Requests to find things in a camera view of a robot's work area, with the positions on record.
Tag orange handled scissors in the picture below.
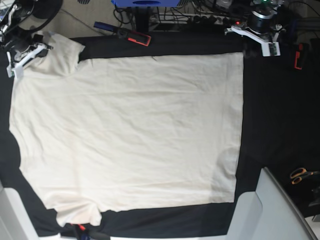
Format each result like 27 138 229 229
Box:
289 167 320 185

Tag black round stand base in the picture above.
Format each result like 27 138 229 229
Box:
32 0 63 20

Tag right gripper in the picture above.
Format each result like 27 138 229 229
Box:
6 42 53 80

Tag cream white T-shirt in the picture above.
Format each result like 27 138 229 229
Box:
9 34 244 226

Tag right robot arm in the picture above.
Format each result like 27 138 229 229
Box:
0 0 62 80

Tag black orange clamp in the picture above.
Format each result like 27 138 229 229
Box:
72 224 111 240
293 42 310 70
93 21 152 47

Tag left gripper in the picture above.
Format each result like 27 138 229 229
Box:
224 23 286 59

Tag blue box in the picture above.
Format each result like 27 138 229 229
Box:
111 0 180 8

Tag black orange clamp right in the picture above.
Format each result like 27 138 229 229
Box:
293 42 310 70

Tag black table cloth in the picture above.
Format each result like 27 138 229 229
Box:
0 32 320 239

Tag black orange clamp bottom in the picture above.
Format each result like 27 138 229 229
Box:
72 224 111 240

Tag white power strip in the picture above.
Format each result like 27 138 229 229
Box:
149 12 226 25

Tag black orange clamp top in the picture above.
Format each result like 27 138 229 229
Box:
93 21 152 47

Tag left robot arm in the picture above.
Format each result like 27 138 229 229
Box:
224 0 285 57

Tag black camera pole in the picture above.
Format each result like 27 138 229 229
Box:
133 7 151 34

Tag grey white chair left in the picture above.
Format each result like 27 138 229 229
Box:
0 178 62 240

